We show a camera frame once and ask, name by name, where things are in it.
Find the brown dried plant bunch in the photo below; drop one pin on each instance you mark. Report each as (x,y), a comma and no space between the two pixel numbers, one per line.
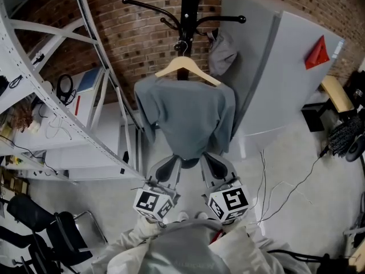
(24,117)

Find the light wooden desk black legs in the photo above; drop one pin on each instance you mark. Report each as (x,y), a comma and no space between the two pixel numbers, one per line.
(339,93)

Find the grey metal cabinet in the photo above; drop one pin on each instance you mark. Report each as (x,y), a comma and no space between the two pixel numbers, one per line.
(285,81)

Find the person's shoe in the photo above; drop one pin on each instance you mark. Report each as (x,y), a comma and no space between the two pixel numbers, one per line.
(182,216)
(202,215)

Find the red triangular paper decoration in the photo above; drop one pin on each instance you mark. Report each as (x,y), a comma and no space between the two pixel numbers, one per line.
(318,56)

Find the white metal shelf rack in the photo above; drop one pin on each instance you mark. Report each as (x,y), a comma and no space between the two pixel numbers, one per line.
(17,61)

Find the person's left forearm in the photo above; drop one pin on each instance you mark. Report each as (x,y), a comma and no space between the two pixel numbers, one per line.
(145,227)

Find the grey shirt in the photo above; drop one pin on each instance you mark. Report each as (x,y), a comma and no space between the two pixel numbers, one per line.
(185,118)

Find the black office chair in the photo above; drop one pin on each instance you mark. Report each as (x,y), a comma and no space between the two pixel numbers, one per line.
(57,233)
(308,257)

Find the chrome tube chair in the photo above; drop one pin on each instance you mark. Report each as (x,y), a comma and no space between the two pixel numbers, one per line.
(91,227)

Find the person's right forearm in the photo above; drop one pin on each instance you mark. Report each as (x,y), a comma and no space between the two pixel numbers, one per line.
(239,244)

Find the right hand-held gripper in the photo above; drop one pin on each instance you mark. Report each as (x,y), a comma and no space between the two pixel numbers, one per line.
(231,204)

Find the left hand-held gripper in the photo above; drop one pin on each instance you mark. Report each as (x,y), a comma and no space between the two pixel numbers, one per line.
(154,204)

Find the light wooden clothes hanger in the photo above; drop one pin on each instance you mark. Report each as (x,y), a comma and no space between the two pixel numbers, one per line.
(184,60)

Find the person's left shoe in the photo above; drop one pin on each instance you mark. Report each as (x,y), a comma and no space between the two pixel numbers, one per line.
(182,216)

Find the person's right shoe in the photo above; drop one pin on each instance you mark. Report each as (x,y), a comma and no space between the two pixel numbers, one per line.
(202,215)

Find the black coat rack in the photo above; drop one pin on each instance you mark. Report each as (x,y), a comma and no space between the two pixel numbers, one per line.
(189,10)

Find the brown wooden crate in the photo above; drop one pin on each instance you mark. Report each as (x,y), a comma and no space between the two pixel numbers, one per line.
(12,181)

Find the pale grey hanging fabric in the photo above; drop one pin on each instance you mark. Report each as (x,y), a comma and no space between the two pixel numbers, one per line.
(223,53)

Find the white box with blue panel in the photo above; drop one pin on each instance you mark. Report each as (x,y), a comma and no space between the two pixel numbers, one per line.
(89,80)

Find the person's torso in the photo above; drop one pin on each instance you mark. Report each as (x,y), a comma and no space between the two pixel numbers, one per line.
(182,247)

